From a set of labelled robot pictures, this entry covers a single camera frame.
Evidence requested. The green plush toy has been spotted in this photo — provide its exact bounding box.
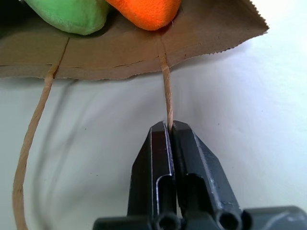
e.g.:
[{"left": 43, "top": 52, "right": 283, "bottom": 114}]
[{"left": 21, "top": 0, "right": 111, "bottom": 36}]

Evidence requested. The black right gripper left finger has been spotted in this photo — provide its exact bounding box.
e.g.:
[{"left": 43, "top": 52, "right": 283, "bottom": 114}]
[{"left": 127, "top": 121, "right": 177, "bottom": 218}]

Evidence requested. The brown paper bag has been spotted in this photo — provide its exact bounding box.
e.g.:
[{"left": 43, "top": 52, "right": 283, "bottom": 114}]
[{"left": 0, "top": 0, "right": 269, "bottom": 230}]

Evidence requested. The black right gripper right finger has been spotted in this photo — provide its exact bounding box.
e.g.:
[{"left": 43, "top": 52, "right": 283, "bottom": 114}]
[{"left": 171, "top": 120, "right": 243, "bottom": 217}]

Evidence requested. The orange plush toy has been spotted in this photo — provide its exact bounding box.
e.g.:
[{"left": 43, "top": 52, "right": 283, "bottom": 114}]
[{"left": 105, "top": 0, "right": 182, "bottom": 31}]

